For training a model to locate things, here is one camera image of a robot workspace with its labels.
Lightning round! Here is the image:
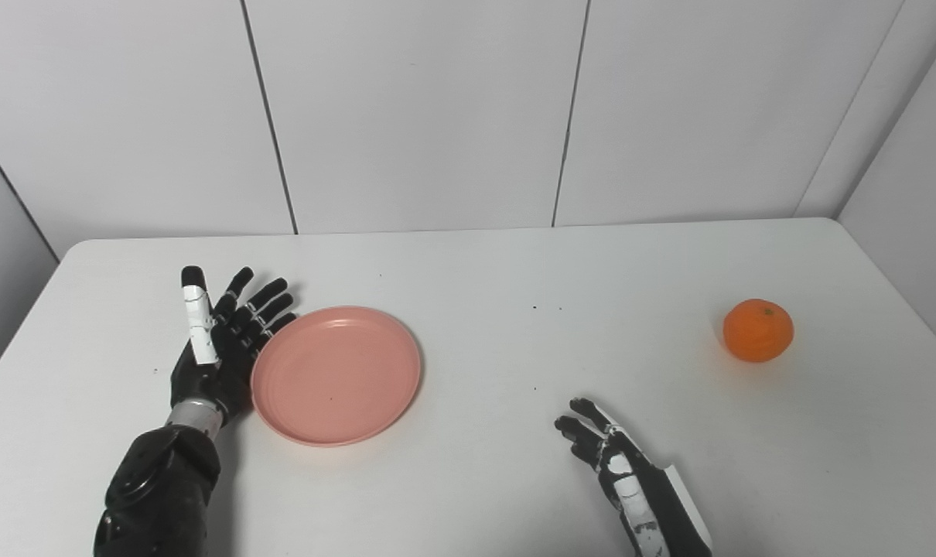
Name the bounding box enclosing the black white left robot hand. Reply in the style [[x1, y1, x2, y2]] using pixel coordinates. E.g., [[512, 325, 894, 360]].
[[169, 265, 299, 425]]

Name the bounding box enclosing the pink round plate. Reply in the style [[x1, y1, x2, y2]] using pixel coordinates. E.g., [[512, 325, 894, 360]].
[[251, 306, 422, 447]]

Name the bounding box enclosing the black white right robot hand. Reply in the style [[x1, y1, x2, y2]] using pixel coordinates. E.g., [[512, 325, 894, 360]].
[[555, 398, 714, 557]]

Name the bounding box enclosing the orange fruit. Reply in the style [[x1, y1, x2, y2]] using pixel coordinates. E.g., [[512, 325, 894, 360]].
[[722, 299, 795, 364]]

